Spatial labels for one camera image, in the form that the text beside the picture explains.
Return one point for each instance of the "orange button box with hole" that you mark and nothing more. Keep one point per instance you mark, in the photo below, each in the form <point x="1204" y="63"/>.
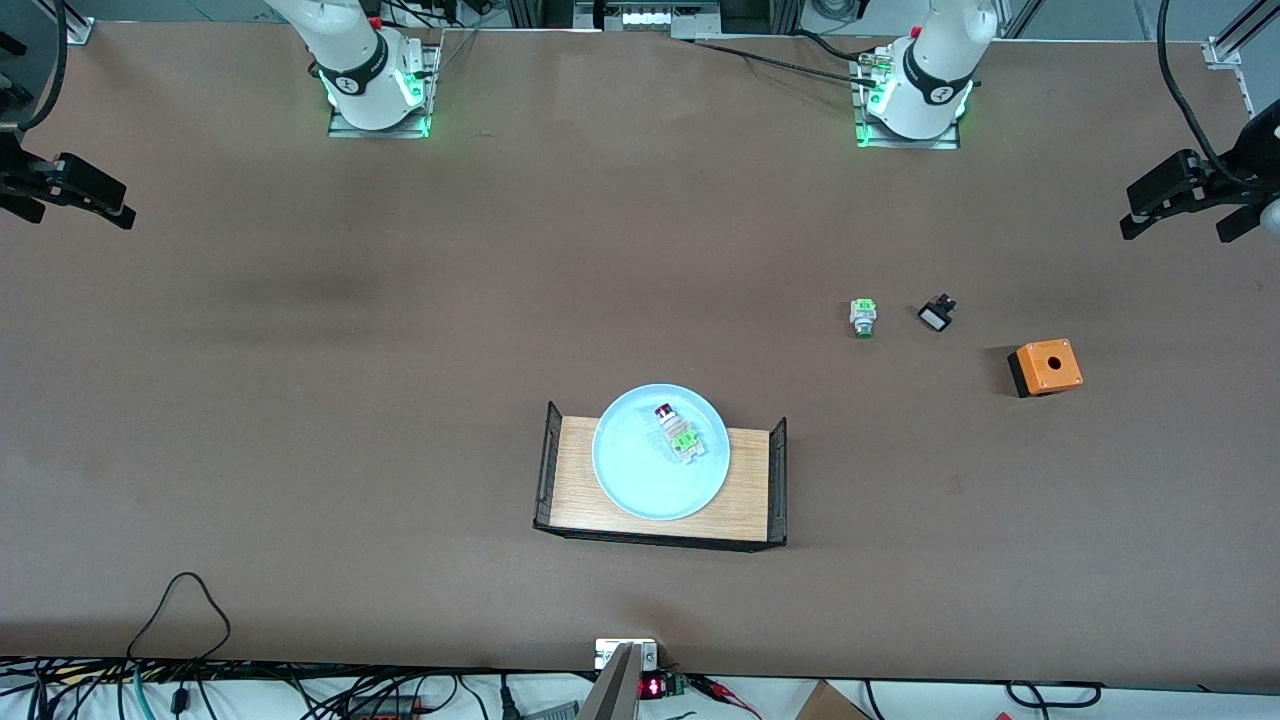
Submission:
<point x="1050" y="366"/>

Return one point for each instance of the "black square push button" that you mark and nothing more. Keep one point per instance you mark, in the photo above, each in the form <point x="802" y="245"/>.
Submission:
<point x="936" y="317"/>

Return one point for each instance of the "brown cardboard piece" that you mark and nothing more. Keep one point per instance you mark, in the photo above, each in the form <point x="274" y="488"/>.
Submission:
<point x="828" y="705"/>

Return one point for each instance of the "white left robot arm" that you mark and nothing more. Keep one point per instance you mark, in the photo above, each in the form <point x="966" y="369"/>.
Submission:
<point x="930" y="70"/>

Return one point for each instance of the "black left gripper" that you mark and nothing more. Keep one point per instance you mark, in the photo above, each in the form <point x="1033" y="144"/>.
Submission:
<point x="1232" y="168"/>

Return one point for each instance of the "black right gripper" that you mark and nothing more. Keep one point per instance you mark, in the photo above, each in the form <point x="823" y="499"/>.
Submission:
<point x="18" y="172"/>

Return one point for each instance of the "black power strip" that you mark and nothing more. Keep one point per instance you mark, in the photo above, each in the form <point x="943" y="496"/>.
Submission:
<point x="385" y="710"/>

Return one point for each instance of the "red LED display module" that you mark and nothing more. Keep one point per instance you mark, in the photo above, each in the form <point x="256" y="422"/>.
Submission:
<point x="655" y="687"/>

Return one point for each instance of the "grey device with white lights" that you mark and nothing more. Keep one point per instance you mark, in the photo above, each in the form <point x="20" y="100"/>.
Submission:
<point x="650" y="17"/>

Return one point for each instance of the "green push button switch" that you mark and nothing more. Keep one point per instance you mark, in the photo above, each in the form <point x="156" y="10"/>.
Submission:
<point x="863" y="316"/>

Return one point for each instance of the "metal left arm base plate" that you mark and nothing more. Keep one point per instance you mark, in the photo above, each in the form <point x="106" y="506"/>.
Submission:
<point x="900" y="145"/>

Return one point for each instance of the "grey camera mounting post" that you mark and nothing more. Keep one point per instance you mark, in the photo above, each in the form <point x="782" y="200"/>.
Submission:
<point x="615" y="690"/>

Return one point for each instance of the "aluminium frame profile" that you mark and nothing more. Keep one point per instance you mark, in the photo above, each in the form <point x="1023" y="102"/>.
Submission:
<point x="78" y="25"/>
<point x="1225" y="50"/>

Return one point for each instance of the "light blue round plate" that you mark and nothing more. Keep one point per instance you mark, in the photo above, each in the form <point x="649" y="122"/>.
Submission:
<point x="635" y="480"/>

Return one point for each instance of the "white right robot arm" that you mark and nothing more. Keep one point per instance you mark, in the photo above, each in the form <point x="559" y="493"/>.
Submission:
<point x="360" y="60"/>

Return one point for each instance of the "red clip leads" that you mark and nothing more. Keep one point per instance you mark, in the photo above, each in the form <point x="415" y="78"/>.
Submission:
<point x="715" y="686"/>

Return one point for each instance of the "red push button switch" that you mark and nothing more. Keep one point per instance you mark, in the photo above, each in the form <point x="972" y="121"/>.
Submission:
<point x="682" y="440"/>

